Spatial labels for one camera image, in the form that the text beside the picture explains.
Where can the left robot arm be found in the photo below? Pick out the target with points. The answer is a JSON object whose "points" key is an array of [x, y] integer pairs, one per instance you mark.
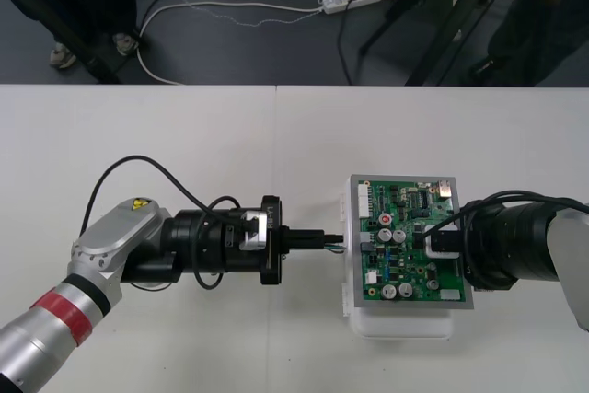
{"points": [[115, 236]]}

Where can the white power strip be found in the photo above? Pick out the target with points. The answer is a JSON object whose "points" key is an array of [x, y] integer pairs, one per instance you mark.
{"points": [[343, 2]]}

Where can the green circuit board grey frame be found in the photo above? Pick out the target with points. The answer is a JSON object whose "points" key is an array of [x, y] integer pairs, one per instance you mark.
{"points": [[396, 264]]}

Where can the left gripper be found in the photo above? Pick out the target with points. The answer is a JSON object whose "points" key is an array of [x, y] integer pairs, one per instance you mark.
{"points": [[276, 264]]}

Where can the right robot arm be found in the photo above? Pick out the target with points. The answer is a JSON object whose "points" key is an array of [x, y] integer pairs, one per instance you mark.
{"points": [[529, 246]]}

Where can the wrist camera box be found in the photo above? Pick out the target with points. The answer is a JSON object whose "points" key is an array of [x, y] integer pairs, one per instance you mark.
{"points": [[253, 227], [444, 239]]}

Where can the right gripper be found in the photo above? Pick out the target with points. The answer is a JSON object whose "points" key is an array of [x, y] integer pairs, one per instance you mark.
{"points": [[478, 269]]}

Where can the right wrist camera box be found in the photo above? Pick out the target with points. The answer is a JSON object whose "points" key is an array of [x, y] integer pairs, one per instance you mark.
{"points": [[444, 239]]}

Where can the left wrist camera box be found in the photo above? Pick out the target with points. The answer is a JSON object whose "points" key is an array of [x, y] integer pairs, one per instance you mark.
{"points": [[253, 227]]}

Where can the black tripod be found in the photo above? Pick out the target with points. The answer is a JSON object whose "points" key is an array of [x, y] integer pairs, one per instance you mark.
{"points": [[442, 43], [99, 64]]}

